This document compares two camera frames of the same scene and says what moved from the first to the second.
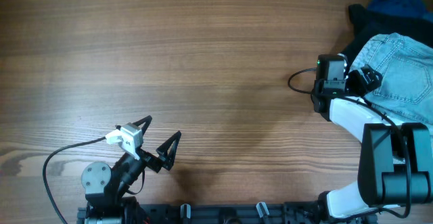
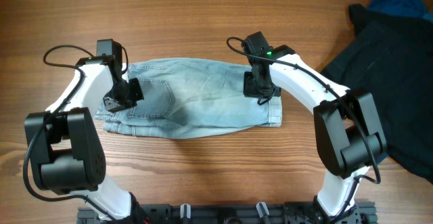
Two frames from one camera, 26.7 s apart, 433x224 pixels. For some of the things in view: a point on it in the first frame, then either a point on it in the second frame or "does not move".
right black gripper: [360, 88] to [248, 89]
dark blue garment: [400, 1] does not move
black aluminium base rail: [293, 213] does not move
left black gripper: [165, 158] to [137, 95]
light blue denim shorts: [404, 66] to [185, 97]
